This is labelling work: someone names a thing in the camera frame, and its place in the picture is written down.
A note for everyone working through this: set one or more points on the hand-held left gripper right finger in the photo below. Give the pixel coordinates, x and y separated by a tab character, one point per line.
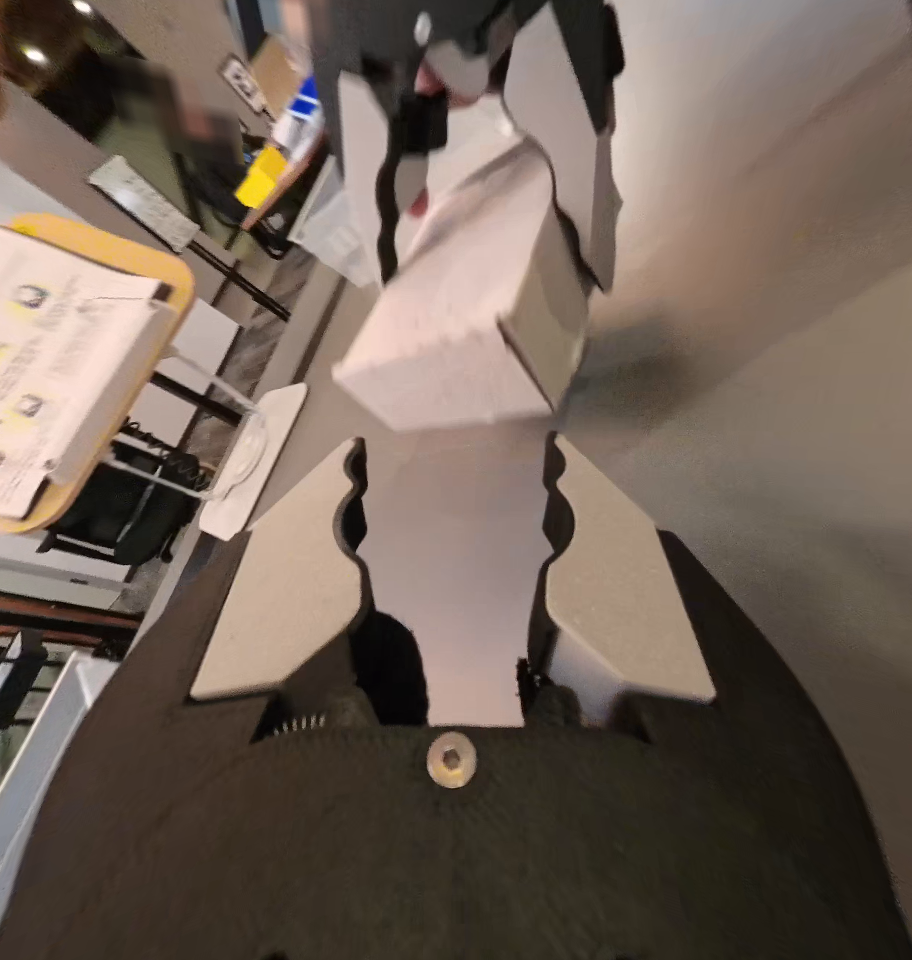
628	600

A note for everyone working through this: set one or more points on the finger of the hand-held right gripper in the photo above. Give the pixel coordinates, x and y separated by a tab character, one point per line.
549	90
362	142

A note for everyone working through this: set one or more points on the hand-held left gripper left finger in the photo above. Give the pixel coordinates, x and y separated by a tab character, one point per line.
283	600

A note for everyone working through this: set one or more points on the clear plastic bin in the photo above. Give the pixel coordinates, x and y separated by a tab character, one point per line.
336	232

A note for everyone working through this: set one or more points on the white cardboard box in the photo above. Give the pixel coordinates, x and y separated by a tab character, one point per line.
441	322

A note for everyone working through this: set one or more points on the person's right hand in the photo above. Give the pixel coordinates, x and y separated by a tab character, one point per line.
444	82

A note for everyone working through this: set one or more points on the yellow storage bin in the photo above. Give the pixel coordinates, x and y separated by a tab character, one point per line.
261	180

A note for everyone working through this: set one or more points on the clear acrylic rod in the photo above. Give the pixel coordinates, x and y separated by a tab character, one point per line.
216	382
163	474

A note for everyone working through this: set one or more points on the wooden instruction board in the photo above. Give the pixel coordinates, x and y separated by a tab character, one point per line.
171	259

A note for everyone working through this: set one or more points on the white printed sign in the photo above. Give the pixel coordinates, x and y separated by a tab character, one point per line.
145	199

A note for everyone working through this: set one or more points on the brown wooden beam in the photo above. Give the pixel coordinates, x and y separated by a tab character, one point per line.
51	611

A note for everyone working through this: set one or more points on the white partition panel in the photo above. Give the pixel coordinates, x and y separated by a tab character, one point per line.
201	337

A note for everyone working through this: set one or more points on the white instruction sheet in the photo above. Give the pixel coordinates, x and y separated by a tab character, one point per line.
51	360

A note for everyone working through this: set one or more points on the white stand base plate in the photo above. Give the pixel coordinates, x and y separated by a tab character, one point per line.
283	420

